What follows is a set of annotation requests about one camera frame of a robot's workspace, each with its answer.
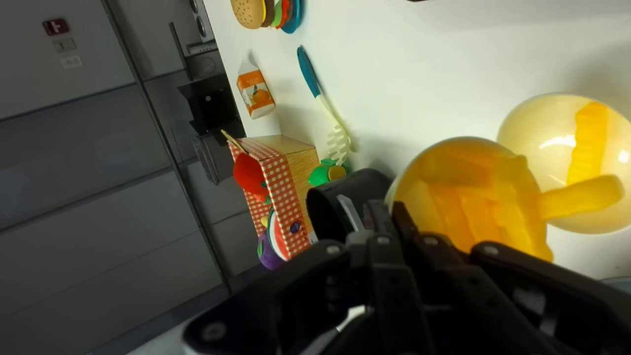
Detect toy watermelon slice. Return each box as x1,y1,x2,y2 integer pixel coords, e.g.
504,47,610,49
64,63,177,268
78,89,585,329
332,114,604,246
263,209,291,262

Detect purple toy eggplant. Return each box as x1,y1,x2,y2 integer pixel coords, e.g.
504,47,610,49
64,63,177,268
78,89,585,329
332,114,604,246
253,229,287,272

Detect red checkered toy box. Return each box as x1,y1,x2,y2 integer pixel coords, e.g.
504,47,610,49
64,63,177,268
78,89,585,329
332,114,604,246
224,134,321,264

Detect green toy vegetable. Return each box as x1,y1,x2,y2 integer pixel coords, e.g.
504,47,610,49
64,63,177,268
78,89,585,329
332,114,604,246
305,156,350,189

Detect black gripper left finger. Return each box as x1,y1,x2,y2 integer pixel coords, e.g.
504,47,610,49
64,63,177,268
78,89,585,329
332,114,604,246
183,199,421,355

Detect small cream plastic bowl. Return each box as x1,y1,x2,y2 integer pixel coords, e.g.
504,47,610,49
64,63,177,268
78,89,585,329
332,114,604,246
384,134,555,264
494,93,631,237

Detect teal handled white brush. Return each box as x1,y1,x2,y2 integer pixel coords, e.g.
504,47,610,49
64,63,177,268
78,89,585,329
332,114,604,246
293,43,358,168

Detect toy orange juice carton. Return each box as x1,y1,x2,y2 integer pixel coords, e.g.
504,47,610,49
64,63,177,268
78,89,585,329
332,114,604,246
234,55,277,120

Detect toy burger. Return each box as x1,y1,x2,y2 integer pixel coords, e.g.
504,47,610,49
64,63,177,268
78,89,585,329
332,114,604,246
228,0,291,31

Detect grey storage cabinet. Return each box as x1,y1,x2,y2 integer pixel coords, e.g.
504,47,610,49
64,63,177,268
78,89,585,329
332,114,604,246
0,0,263,355

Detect yellow toy fry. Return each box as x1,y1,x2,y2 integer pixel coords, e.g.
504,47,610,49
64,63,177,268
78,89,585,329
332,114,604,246
535,171,626,223
563,98,610,187
451,183,528,252

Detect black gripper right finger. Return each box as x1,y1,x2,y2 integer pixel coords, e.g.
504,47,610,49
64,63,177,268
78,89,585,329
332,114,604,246
392,201,631,355

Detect red cabinet sign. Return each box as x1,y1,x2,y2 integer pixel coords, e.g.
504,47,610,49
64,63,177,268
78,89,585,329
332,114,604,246
41,16,70,37

